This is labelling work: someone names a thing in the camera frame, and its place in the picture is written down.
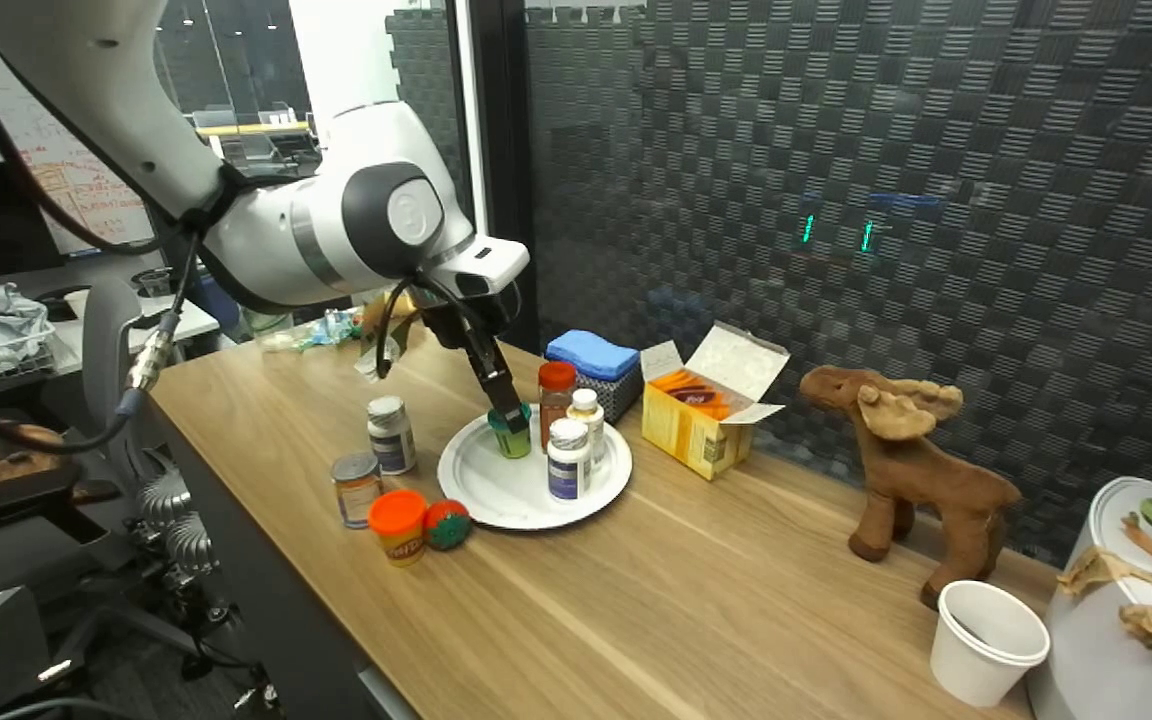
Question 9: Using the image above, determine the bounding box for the grey foam block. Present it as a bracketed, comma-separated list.
[538, 350, 649, 426]

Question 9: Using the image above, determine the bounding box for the green bottle teal lid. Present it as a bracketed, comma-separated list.
[487, 405, 535, 465]

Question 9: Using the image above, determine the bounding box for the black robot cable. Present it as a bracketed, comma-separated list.
[367, 277, 433, 384]

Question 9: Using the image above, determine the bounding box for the white bottle dark label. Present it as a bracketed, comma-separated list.
[538, 417, 592, 504]

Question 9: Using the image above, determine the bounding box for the red cap spice bottle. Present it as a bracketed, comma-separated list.
[531, 355, 578, 452]

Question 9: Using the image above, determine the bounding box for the blue sponge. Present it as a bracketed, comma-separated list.
[542, 328, 644, 386]

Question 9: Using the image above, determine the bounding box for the open yellow cardboard box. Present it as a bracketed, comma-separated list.
[635, 319, 794, 483]

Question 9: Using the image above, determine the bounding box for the white paper cup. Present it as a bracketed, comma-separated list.
[929, 574, 1057, 712]

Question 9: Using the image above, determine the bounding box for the grey metal support stand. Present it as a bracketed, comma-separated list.
[75, 264, 226, 593]

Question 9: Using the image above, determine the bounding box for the orange lid container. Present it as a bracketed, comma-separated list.
[364, 483, 437, 565]

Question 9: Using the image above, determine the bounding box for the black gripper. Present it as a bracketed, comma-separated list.
[405, 284, 531, 426]

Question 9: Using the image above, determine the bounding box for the small white cap bottle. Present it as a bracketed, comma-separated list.
[564, 384, 606, 465]

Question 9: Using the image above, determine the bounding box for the small green cap bottle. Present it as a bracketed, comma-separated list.
[364, 393, 414, 479]

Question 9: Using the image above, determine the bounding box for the yellow label jar silver lid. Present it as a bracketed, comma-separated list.
[328, 452, 389, 532]

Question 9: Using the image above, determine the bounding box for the brown plush moose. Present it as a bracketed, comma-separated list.
[794, 363, 1027, 611]

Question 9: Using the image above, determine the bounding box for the white paper plate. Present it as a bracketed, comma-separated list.
[437, 409, 635, 535]

